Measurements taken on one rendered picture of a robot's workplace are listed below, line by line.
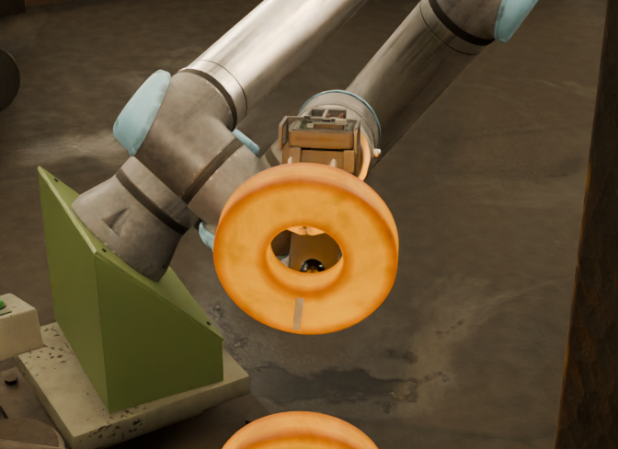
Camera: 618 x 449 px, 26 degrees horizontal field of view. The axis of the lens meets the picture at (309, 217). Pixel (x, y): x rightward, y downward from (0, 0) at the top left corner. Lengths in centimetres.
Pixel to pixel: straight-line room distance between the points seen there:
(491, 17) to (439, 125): 159
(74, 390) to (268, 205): 124
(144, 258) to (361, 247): 108
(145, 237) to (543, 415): 78
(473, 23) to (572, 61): 199
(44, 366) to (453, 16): 97
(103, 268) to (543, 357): 91
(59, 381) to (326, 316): 122
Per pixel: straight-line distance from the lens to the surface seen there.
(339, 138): 118
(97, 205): 216
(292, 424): 113
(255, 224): 110
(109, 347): 215
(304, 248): 125
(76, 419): 223
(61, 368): 234
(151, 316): 215
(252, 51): 151
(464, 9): 182
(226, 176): 140
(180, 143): 141
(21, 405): 244
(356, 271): 111
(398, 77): 190
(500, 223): 298
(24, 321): 160
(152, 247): 215
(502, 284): 277
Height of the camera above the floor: 150
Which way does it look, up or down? 30 degrees down
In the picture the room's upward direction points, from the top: straight up
